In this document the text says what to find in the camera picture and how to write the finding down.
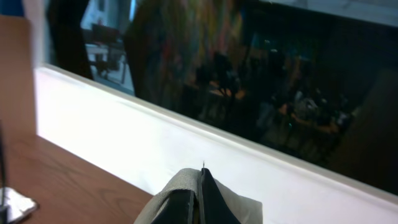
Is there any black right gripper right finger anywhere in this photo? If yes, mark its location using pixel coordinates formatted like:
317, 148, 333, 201
198, 168, 240, 224

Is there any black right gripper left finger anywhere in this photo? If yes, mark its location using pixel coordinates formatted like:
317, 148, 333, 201
151, 190, 195, 224

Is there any dark window pane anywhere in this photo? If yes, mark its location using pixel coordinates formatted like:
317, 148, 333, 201
44, 0, 397, 194

